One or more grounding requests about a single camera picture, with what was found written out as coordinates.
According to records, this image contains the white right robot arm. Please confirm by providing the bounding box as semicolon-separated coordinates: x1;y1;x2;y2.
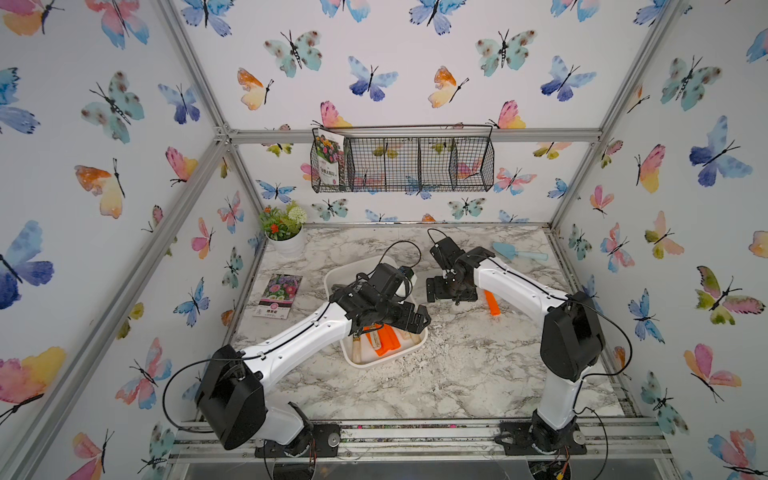
426;237;605;431

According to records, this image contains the teal plastic garden trowel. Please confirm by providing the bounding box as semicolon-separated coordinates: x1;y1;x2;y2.
492;242;549;262

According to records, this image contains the black wire wall basket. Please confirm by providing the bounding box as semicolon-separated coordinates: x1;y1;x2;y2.
310;124;495;195

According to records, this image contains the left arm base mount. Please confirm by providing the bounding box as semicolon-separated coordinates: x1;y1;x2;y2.
255;402;341;459

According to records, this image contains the flower seed packet on table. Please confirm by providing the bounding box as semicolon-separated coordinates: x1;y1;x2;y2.
254;274;303;320

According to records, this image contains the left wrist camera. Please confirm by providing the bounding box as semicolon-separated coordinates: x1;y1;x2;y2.
396;266;415;299

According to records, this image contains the seed packet in basket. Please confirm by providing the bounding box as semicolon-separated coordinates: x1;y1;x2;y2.
314;128;345;186

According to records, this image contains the white plastic storage tray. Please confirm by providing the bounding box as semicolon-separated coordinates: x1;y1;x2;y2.
324;255;431;369

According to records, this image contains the potted artificial flower plant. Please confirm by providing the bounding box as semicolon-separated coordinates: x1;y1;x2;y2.
259;201;308;259

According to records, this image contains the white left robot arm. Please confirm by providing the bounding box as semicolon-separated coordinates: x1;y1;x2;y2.
196;263;431;456

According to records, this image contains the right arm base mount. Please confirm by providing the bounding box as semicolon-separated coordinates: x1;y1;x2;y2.
493;411;587;456

